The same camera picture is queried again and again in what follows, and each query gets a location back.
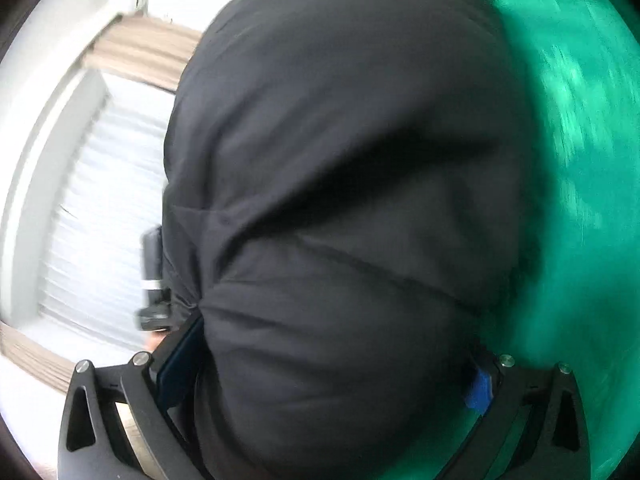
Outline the white sheer curtain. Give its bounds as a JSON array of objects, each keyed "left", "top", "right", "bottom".
[{"left": 40, "top": 70, "right": 171, "bottom": 351}]

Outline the black puffer jacket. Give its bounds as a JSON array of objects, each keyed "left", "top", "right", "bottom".
[{"left": 160, "top": 0, "right": 543, "bottom": 480}]

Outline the green plush blanket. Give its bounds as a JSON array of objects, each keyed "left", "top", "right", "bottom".
[{"left": 400, "top": 0, "right": 640, "bottom": 480}]

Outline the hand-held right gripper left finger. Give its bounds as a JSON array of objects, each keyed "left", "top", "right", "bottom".
[{"left": 56, "top": 310, "right": 216, "bottom": 480}]

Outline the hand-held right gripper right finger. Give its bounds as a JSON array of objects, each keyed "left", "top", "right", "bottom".
[{"left": 437, "top": 345, "right": 593, "bottom": 480}]

